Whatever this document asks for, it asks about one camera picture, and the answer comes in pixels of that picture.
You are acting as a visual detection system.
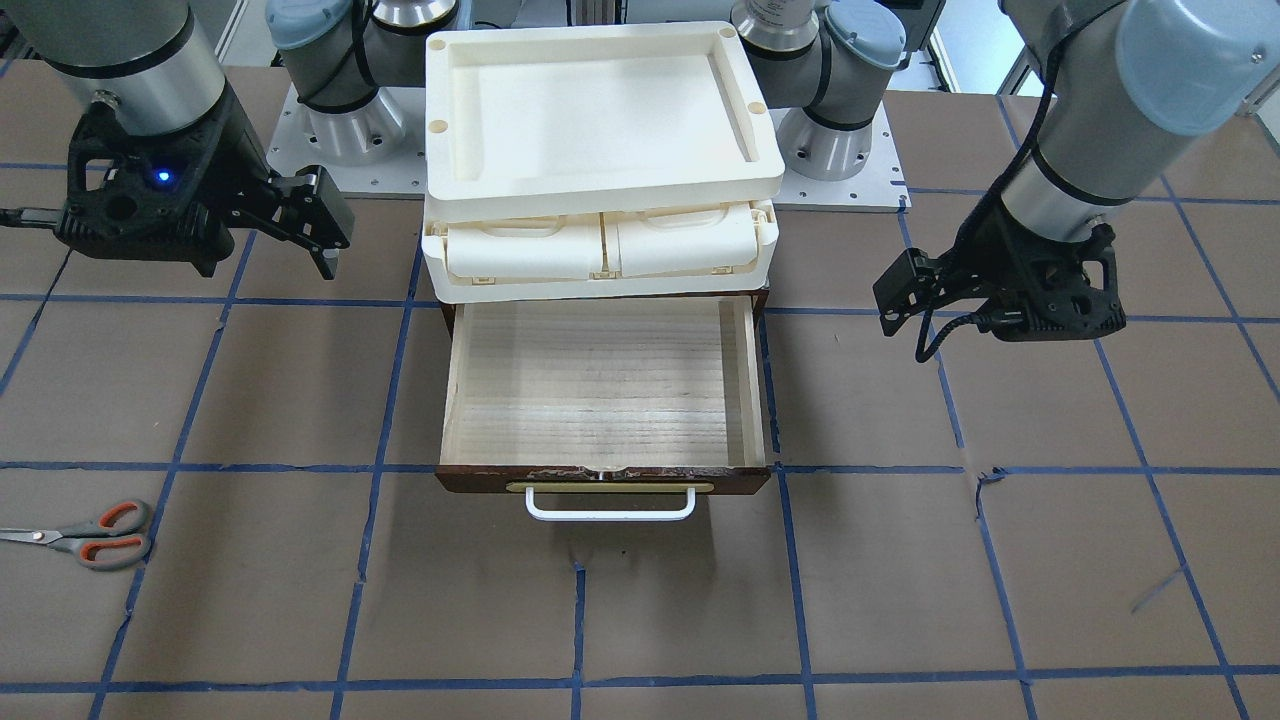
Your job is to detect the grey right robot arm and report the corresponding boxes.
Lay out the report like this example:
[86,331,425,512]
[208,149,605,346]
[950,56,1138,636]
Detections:
[3,1,460,281]

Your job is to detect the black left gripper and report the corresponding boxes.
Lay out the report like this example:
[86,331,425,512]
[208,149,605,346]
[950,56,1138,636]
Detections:
[873,205,1126,342]

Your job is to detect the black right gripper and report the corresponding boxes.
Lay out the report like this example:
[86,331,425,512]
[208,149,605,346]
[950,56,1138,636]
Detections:
[55,85,355,281]

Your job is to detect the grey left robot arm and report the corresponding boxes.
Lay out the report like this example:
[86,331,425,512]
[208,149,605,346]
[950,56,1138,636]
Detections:
[731,1,1279,361]

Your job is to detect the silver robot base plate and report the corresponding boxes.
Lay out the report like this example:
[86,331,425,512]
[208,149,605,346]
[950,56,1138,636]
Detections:
[268,87,911,213]

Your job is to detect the wooden drawer white handle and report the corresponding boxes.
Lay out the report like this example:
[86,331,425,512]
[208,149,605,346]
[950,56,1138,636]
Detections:
[436,292,771,520]

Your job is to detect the orange grey scissors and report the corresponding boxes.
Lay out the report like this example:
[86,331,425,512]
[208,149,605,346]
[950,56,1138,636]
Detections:
[1,498,154,571]

